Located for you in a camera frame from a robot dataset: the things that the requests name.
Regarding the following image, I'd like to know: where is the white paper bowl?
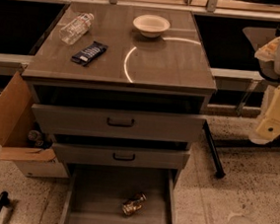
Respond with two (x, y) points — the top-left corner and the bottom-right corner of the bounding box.
(133, 15), (171, 38)

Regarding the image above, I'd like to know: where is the can inside cardboard box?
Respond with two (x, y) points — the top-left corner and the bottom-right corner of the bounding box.
(28, 130), (44, 148)

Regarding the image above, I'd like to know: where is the dark blue snack bar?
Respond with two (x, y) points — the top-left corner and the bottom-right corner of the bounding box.
(71, 41), (107, 66)

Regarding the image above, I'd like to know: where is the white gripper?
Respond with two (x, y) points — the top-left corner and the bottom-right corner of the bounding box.
(248, 85), (280, 145)

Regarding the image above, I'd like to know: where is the top grey drawer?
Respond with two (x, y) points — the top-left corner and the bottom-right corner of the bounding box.
(32, 104), (205, 142)

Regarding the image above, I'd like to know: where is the grey drawer cabinet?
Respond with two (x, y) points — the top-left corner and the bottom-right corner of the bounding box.
(7, 0), (225, 224)

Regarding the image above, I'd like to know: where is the bottom grey drawer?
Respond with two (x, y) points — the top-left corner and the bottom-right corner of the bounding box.
(59, 165), (175, 224)

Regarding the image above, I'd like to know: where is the clear plastic water bottle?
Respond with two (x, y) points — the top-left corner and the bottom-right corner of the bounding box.
(59, 13), (94, 45)

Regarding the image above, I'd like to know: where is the orange soda can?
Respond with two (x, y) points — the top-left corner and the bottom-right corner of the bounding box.
(122, 192), (147, 216)

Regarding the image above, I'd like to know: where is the black side table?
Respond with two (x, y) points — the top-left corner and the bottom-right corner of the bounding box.
(203, 27), (280, 179)

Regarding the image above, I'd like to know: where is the brown cardboard box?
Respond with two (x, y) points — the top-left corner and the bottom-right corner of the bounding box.
(0, 72), (69, 179)

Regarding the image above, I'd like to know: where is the grey drawer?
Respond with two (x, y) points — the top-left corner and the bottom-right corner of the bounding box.
(59, 165), (175, 224)
(52, 143), (189, 170)
(32, 104), (205, 142)

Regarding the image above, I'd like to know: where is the middle grey drawer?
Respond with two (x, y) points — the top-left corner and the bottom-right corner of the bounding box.
(52, 143), (189, 170)

